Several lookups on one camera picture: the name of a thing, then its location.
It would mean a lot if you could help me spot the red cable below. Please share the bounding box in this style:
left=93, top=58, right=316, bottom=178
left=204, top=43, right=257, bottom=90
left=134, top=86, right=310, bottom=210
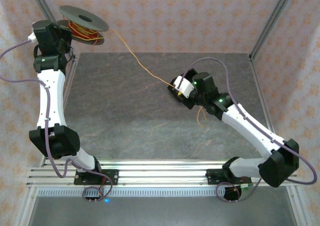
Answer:
left=67, top=20, right=101, bottom=41

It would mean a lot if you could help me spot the thin yellow cable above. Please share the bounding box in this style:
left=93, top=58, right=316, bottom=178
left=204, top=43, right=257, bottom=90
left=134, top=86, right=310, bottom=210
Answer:
left=65, top=18, right=209, bottom=129

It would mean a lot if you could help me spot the black perforated cable spool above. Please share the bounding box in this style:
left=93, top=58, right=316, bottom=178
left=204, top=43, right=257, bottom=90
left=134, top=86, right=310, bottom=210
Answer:
left=56, top=5, right=110, bottom=46

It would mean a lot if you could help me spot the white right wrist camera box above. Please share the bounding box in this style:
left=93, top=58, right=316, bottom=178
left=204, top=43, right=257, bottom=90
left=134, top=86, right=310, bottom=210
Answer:
left=173, top=75, right=195, bottom=99

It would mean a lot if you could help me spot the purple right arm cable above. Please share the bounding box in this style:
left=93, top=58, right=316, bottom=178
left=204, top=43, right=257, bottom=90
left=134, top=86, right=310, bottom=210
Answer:
left=181, top=57, right=318, bottom=203

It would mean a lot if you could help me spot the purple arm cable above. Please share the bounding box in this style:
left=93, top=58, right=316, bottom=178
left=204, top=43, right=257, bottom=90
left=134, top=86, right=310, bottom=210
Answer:
left=181, top=57, right=318, bottom=203
left=0, top=39, right=114, bottom=203

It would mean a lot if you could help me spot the thin black left wrist cable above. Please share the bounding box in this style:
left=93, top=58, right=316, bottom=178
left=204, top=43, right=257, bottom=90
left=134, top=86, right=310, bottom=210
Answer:
left=65, top=43, right=76, bottom=65

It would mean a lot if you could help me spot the aluminium frame post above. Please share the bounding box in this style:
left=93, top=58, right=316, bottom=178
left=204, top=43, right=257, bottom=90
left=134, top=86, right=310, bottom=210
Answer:
left=28, top=0, right=57, bottom=23
left=287, top=185, right=313, bottom=226
left=13, top=185, right=38, bottom=226
left=248, top=0, right=298, bottom=62

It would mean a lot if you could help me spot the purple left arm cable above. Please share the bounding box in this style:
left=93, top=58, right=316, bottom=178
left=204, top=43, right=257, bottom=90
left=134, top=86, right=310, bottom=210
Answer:
left=0, top=39, right=114, bottom=203

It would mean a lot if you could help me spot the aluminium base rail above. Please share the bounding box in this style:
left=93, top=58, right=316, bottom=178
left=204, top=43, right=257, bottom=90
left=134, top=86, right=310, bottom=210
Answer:
left=26, top=158, right=301, bottom=188

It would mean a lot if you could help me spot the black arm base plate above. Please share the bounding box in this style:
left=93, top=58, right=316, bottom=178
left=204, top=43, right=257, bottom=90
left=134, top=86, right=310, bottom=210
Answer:
left=206, top=168, right=252, bottom=186
left=74, top=169, right=120, bottom=186

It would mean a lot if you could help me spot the slotted grey cable duct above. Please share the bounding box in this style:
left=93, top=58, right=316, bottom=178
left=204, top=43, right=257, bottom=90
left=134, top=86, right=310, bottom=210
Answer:
left=37, top=187, right=226, bottom=197

